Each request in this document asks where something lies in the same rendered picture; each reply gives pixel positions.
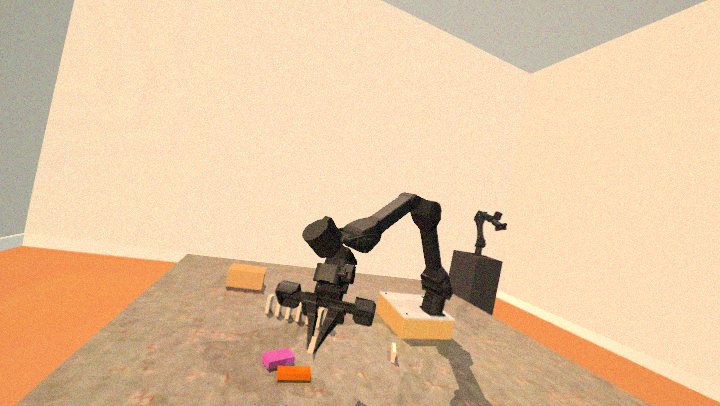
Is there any pink rectangular block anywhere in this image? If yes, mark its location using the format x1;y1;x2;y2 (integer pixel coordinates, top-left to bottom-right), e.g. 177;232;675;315
262;348;295;370

